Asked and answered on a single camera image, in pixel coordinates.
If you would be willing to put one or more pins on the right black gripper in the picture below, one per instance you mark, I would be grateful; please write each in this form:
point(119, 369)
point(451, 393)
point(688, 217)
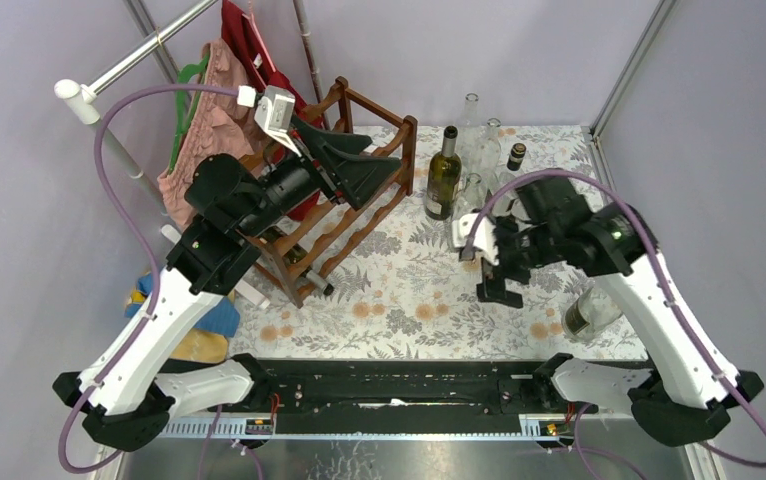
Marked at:
point(492, 288)

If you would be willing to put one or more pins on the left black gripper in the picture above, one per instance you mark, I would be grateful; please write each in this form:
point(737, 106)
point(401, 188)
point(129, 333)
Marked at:
point(356, 173)

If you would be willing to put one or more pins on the clear square glass bottle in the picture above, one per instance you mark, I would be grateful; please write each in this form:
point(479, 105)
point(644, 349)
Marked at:
point(471, 197)

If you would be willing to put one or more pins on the green wine bottle brown label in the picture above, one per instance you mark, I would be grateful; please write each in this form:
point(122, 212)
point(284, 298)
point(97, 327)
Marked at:
point(295, 255)

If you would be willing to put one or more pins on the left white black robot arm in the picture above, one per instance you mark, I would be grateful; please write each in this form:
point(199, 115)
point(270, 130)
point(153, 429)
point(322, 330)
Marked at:
point(125, 399)

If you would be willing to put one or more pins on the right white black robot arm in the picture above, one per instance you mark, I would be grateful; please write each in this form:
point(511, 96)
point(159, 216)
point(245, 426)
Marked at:
point(685, 396)

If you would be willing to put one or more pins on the green wine bottle silver neck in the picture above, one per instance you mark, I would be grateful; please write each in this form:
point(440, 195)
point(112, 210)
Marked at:
point(443, 178)

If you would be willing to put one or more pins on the brown wooden wine rack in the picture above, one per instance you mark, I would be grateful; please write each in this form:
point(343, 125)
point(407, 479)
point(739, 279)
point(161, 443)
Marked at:
point(330, 232)

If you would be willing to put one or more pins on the clear bottle dark label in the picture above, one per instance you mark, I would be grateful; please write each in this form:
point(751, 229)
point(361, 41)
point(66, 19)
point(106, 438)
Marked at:
point(590, 314)

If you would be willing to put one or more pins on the clear tall bottle back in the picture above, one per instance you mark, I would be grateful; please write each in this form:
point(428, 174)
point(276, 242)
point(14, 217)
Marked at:
point(468, 126)

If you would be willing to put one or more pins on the clear round bottle back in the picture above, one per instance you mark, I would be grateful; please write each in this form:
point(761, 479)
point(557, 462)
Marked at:
point(486, 153)

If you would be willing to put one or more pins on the clear bottle black cap rear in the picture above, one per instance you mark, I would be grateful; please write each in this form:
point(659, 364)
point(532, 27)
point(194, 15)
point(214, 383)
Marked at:
point(507, 172)

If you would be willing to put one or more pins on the floral tablecloth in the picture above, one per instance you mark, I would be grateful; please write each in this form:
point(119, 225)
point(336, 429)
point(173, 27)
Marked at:
point(403, 294)

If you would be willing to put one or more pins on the pink hanging garment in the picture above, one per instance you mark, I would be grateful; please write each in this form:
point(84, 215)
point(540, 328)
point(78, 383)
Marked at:
point(220, 125)

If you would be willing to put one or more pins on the green clothes hanger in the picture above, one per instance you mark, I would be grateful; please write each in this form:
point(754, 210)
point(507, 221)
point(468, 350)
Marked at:
point(185, 108)

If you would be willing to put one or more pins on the red hanging garment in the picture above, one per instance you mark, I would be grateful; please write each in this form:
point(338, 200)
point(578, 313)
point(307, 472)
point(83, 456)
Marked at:
point(240, 33)

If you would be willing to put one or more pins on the blue cloth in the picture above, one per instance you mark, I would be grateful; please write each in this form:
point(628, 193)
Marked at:
point(223, 319)

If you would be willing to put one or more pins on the yellow cloth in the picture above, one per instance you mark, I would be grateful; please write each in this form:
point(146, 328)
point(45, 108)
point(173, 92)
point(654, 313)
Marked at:
point(201, 347)

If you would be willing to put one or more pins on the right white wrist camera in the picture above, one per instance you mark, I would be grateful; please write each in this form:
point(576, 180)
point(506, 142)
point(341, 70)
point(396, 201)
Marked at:
point(472, 239)

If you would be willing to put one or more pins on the white slotted cable duct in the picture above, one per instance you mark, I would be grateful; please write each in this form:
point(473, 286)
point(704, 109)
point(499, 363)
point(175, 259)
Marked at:
point(426, 425)

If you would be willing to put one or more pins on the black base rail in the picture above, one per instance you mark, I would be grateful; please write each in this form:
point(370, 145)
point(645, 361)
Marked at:
point(311, 387)

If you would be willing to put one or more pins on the silver clothes rail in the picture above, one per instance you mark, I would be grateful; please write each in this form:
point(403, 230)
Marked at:
point(80, 98)

